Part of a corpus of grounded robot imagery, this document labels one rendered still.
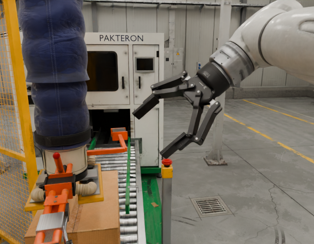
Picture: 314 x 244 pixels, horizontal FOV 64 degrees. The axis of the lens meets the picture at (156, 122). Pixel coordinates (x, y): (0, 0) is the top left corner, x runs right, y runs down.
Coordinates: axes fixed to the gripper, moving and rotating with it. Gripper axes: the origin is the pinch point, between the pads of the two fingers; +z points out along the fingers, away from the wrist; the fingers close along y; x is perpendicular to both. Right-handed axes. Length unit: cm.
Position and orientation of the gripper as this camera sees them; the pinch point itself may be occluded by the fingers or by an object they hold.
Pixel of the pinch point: (151, 131)
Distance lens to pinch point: 59.1
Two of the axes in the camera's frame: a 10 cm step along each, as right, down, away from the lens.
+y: 4.9, 6.4, -5.9
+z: -7.6, 6.5, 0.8
